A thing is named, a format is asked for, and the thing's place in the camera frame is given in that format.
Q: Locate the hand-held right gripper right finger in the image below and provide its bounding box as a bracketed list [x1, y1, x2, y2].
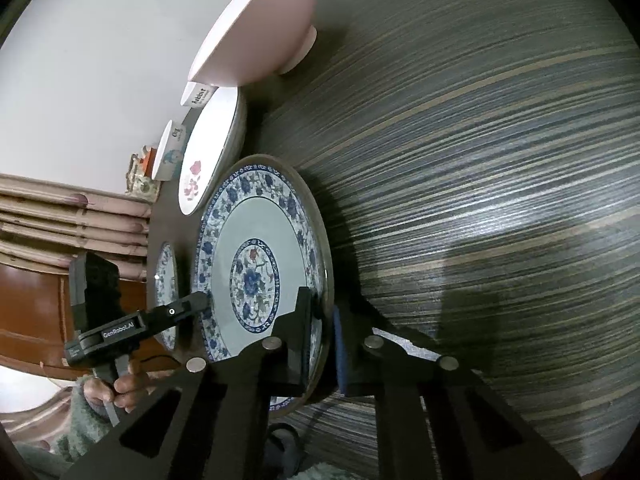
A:
[332, 305, 583, 480]

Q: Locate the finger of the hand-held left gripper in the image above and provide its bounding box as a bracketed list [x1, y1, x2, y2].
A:
[142, 291, 213, 336]

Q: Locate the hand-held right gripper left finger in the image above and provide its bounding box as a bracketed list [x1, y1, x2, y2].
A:
[60, 287, 321, 480]

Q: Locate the large blue floral plate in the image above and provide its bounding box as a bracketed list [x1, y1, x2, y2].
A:
[192, 154, 335, 418]

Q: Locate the white bowl with blue print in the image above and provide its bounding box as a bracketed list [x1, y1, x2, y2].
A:
[151, 120, 188, 181]

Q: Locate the white plate with pink flowers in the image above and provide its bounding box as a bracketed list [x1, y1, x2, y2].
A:
[178, 87, 248, 217]

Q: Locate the large pink bowl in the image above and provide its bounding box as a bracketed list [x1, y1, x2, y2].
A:
[187, 0, 319, 86]

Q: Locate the person's left forearm green sleeve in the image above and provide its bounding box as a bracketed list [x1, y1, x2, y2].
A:
[20, 385, 121, 480]

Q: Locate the person's left hand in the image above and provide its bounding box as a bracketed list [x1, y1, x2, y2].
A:
[82, 360, 162, 413]

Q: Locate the small blue floral plate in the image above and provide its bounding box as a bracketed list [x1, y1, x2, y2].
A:
[152, 241, 181, 351]

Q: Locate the pink patterned curtain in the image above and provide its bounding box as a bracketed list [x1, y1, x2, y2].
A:
[0, 172, 151, 281]

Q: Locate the glass teapot with orange lid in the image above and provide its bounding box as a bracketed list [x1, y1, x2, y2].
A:
[124, 152, 158, 203]

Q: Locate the small white lettered bowl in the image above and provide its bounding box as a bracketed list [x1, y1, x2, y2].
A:
[180, 81, 218, 108]

